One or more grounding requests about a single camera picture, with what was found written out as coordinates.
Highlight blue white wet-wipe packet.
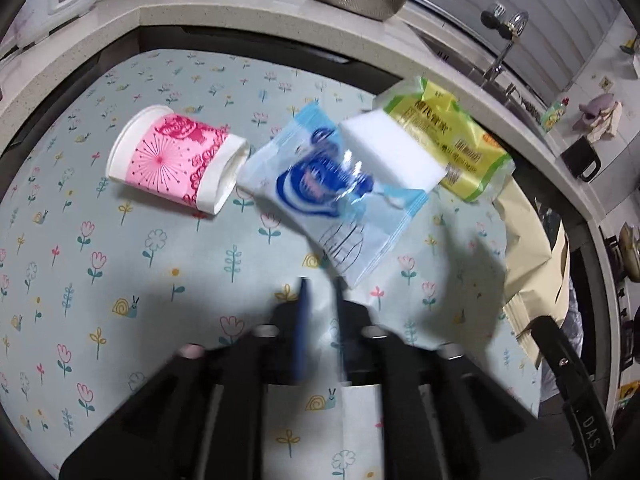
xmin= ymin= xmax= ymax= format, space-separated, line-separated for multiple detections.
xmin=238 ymin=103 xmax=427 ymax=288

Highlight beige paper pouch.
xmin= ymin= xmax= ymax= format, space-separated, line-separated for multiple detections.
xmin=494 ymin=178 xmax=570 ymax=365

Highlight white melamine sponge block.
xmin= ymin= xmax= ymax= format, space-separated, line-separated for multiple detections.
xmin=338 ymin=110 xmax=446 ymax=193

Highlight pink white paper cup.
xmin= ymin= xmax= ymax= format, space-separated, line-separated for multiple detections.
xmin=105 ymin=105 xmax=250 ymax=216

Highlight yellow green snack bag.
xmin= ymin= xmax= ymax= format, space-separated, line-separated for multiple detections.
xmin=373 ymin=77 xmax=515 ymax=203

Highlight trash bin with plastic liner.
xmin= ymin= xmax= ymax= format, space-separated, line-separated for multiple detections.
xmin=535 ymin=198 xmax=584 ymax=403

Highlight chrome kitchen faucet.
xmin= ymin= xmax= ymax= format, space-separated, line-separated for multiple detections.
xmin=480 ymin=2 xmax=529 ymax=81

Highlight black gas stove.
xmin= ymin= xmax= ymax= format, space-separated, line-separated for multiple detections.
xmin=604 ymin=234 xmax=639 ymax=372

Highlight wok with glass lid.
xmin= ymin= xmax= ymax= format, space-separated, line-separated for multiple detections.
xmin=618 ymin=222 xmax=640 ymax=283

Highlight floral light blue tablecloth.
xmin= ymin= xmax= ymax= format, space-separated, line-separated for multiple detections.
xmin=1 ymin=50 xmax=540 ymax=479

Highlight black electric kettle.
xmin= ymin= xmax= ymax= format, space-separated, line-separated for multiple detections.
xmin=561 ymin=136 xmax=602 ymax=182

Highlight hanging purple beige cloths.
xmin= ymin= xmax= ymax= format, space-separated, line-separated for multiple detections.
xmin=573 ymin=93 xmax=623 ymax=144

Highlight green dish soap bottle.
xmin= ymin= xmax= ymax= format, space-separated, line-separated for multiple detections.
xmin=539 ymin=96 xmax=570 ymax=132

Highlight stainless steel sink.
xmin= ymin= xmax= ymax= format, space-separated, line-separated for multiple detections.
xmin=411 ymin=27 xmax=544 ymax=139

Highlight white rice cooker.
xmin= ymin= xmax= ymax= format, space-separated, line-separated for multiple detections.
xmin=1 ymin=0 xmax=98 ymax=58

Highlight wall hook with utensils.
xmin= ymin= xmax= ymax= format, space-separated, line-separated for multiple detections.
xmin=620 ymin=35 xmax=640 ymax=78

